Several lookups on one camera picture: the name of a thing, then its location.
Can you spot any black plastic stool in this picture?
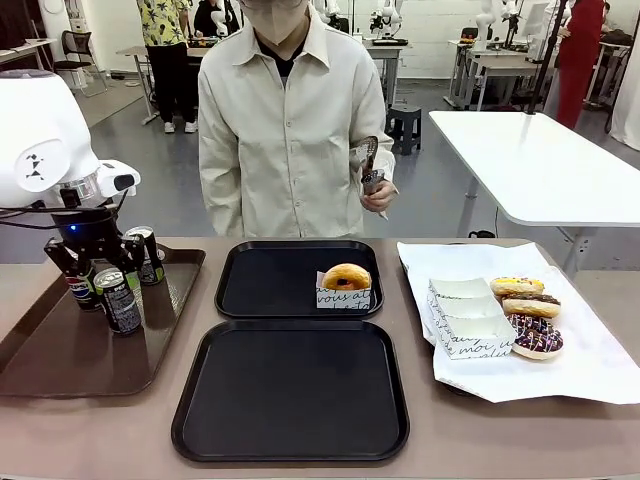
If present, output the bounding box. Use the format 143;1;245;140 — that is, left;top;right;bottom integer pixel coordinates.
385;104;424;156

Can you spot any black office chair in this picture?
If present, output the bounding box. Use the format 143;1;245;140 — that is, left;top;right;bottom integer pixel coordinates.
52;29;109;99

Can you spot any plain glazed donut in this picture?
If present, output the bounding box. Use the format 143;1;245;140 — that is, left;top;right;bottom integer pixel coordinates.
321;263;372;292

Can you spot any yellow iced sprinkle donut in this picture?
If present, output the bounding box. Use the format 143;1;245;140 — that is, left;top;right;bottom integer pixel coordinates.
488;275;546;299

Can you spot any grey workbench table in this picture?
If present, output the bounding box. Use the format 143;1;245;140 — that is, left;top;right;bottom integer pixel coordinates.
115;43;211;126
362;38;414;109
446;38;557;112

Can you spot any person in yellow patterned shirt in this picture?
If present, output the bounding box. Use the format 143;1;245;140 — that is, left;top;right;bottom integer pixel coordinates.
135;0;201;135

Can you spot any black stand pole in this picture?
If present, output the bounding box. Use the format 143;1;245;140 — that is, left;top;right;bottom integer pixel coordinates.
523;0;569;116

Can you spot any person's right forearm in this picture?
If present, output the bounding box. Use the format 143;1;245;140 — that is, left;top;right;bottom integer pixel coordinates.
198;144;246;237

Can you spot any black green Pepsi can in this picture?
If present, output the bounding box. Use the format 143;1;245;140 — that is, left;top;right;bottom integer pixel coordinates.
123;225;166;287
66;262;105;312
93;267;144;335

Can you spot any white table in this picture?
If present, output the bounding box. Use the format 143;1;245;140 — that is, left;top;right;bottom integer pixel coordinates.
428;109;640;274

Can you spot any beige face mask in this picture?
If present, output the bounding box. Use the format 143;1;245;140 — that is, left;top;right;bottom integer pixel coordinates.
248;0;302;44

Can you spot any black floor cable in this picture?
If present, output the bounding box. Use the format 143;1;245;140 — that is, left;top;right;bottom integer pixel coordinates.
467;204;501;239

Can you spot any white paper sheet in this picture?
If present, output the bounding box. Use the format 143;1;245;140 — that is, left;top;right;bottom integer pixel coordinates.
396;241;640;406

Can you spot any person in red clothes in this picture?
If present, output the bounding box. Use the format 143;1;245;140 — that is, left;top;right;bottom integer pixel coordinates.
542;0;607;130

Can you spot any brown plastic tray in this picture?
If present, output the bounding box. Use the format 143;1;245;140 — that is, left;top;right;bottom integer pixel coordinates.
0;244;207;399

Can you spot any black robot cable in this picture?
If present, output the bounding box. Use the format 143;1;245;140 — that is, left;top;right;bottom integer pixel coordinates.
0;187;132;229

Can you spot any person's left hand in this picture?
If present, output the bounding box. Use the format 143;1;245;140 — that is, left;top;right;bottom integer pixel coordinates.
360;172;400;214

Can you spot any dark chocolate sprinkle donut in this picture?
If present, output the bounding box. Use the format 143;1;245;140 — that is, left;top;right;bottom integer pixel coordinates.
504;313;565;361

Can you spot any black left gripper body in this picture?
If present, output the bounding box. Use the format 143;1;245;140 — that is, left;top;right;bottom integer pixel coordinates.
49;206;126;264

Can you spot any person in beige shirt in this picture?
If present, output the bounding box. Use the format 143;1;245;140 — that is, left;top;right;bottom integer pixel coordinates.
197;0;401;239

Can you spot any chocolate iced donut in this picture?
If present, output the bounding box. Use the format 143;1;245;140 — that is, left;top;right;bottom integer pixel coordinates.
500;292;562;320

